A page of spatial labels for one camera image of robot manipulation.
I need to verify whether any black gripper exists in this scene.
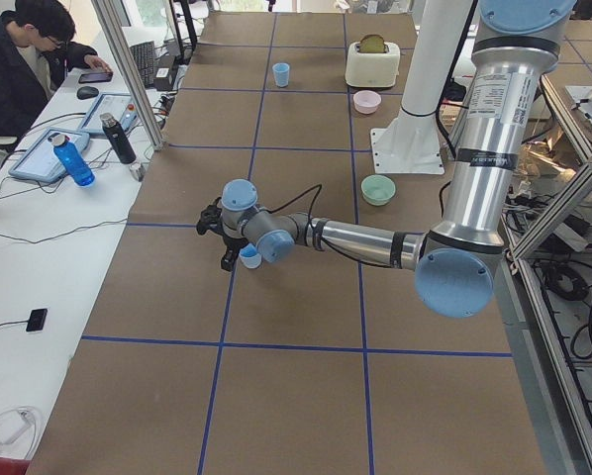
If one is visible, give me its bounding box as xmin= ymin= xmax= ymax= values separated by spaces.
xmin=220 ymin=231 xmax=247 ymax=271

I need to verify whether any light blue cup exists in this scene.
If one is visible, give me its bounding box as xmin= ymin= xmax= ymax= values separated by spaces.
xmin=239 ymin=243 xmax=262 ymax=269
xmin=272 ymin=62 xmax=290 ymax=88

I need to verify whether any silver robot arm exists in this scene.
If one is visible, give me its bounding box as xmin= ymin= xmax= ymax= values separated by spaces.
xmin=213 ymin=1 xmax=573 ymax=318

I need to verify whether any green bowl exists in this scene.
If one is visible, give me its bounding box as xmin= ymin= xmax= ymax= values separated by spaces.
xmin=360 ymin=174 xmax=396 ymax=206

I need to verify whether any black thermos bottle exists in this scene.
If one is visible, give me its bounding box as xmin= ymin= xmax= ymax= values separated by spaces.
xmin=100 ymin=113 xmax=136 ymax=164

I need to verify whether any blue water bottle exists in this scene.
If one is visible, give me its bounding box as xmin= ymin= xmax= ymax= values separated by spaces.
xmin=48 ymin=133 xmax=95 ymax=187

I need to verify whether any far teach pendant tablet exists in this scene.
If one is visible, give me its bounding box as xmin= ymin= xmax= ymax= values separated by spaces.
xmin=78 ymin=93 xmax=137 ymax=137

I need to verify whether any teach pendant tablet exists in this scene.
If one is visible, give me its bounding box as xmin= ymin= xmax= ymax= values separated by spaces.
xmin=78 ymin=93 xmax=137 ymax=137
xmin=9 ymin=128 xmax=90 ymax=184

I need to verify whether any pink bowl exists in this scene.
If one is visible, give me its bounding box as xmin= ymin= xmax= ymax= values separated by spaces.
xmin=352 ymin=90 xmax=381 ymax=115

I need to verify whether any near teach pendant tablet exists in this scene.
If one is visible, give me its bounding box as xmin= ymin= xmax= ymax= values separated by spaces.
xmin=9 ymin=128 xmax=90 ymax=184

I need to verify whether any black computer mouse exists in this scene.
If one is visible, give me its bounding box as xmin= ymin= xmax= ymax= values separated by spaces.
xmin=76 ymin=86 xmax=99 ymax=100

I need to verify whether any black keyboard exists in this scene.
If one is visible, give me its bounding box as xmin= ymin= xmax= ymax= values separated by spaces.
xmin=129 ymin=41 xmax=155 ymax=88

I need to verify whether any black smartphone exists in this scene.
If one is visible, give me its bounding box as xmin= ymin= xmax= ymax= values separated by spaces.
xmin=78 ymin=71 xmax=113 ymax=84

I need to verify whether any cream toaster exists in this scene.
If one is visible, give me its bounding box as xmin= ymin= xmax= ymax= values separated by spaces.
xmin=345 ymin=42 xmax=401 ymax=88

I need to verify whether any bread slice in toaster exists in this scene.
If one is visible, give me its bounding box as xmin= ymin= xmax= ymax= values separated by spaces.
xmin=358 ymin=34 xmax=387 ymax=54

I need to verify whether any person in black jacket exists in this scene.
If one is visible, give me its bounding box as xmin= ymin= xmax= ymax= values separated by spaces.
xmin=0 ymin=0 xmax=111 ymax=140

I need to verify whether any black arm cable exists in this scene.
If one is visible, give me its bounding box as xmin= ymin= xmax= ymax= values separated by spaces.
xmin=267 ymin=184 xmax=325 ymax=215

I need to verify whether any aluminium frame post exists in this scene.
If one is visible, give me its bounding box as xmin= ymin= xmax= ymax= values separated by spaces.
xmin=92 ymin=0 xmax=164 ymax=151

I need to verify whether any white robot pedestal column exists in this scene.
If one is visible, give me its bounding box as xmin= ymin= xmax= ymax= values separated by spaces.
xmin=398 ymin=0 xmax=477 ymax=155

